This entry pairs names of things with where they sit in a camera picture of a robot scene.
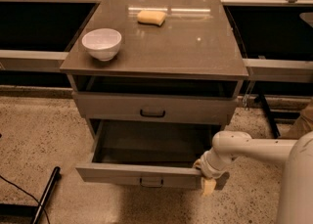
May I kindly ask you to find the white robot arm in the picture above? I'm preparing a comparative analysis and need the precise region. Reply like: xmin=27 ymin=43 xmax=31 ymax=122
xmin=194 ymin=131 xmax=313 ymax=224

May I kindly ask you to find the yellow sponge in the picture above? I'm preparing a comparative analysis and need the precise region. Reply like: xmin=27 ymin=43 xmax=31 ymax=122
xmin=137 ymin=10 xmax=166 ymax=26

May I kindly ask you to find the grey drawer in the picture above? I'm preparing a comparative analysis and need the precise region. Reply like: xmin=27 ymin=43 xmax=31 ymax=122
xmin=72 ymin=92 xmax=237 ymax=125
xmin=76 ymin=120 xmax=222 ymax=189

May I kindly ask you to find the grey top drawer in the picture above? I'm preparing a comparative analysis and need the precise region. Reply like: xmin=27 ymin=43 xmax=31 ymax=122
xmin=72 ymin=92 xmax=237 ymax=125

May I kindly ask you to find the grey metal rail frame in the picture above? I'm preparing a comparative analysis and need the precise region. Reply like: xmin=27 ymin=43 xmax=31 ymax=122
xmin=0 ymin=0 xmax=313 ymax=82

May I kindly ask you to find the white bowl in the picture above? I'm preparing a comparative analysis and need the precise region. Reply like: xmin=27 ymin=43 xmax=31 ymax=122
xmin=81 ymin=28 xmax=122 ymax=61

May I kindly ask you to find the grey drawer cabinet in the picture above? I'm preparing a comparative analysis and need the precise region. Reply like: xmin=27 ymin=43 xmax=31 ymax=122
xmin=60 ymin=0 xmax=249 ymax=138

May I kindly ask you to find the black stand leg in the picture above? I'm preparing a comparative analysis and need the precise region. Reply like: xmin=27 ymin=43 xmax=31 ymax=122
xmin=30 ymin=166 xmax=62 ymax=224
xmin=257 ymin=92 xmax=281 ymax=139

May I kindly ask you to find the black cable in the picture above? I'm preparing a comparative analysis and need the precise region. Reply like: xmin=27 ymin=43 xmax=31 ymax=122
xmin=0 ymin=174 xmax=52 ymax=224

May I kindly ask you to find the black stand leg right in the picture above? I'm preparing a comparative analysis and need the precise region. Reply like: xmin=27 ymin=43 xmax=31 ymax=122
xmin=257 ymin=92 xmax=281 ymax=139

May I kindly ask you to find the black stand leg left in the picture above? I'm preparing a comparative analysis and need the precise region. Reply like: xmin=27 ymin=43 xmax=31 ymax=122
xmin=30 ymin=166 xmax=62 ymax=224

